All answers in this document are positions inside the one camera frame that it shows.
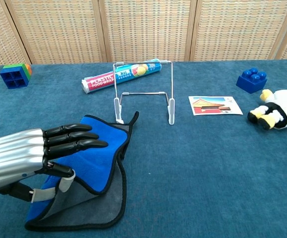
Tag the palace photo postcard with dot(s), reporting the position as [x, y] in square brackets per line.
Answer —
[213, 105]

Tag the woven rattan folding screen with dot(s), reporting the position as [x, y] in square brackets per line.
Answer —
[146, 29]

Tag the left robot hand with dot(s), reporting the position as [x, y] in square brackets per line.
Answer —
[14, 156]

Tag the stacked blue green orange blocks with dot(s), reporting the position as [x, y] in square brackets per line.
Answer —
[14, 79]

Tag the plastic food wrap roll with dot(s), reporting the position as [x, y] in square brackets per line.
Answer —
[98, 83]

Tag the teal table mat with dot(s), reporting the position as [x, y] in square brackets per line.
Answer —
[195, 173]

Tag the black white plush penguin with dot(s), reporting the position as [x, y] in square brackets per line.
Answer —
[282, 104]

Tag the blue grey microfibre cloth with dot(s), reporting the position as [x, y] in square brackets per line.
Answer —
[101, 168]

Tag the blue toy brick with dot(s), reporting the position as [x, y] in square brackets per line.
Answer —
[247, 83]

